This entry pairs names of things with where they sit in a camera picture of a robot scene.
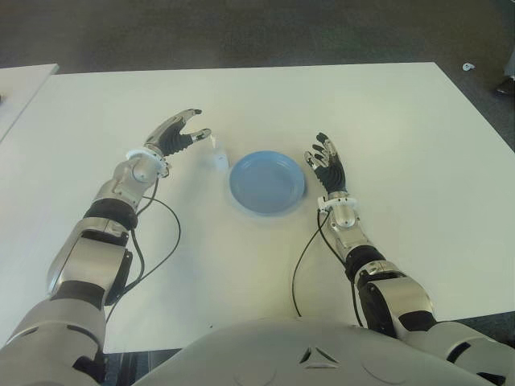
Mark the grey robot torso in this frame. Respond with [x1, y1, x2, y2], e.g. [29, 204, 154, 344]
[136, 315, 496, 386]

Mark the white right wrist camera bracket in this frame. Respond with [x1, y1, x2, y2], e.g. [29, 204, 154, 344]
[316, 191, 358, 213]

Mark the blue plate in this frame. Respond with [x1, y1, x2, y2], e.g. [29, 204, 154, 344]
[229, 150, 309, 218]

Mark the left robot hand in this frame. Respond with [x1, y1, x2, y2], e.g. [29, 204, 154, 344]
[143, 107, 212, 158]

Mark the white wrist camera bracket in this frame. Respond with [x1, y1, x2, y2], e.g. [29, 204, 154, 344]
[126, 147, 170, 180]
[316, 191, 358, 213]

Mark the white side table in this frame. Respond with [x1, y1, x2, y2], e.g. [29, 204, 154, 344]
[0, 63, 60, 142]

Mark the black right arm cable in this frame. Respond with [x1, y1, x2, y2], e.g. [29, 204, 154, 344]
[291, 211, 363, 326]

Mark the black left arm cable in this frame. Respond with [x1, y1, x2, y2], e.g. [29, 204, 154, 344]
[102, 179, 182, 322]

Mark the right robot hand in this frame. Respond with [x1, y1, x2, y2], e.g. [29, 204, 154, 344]
[303, 131, 348, 195]

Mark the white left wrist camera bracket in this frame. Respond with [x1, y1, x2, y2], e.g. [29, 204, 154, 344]
[126, 147, 170, 180]

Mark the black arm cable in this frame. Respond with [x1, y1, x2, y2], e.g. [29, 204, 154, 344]
[102, 179, 182, 322]
[291, 211, 363, 326]

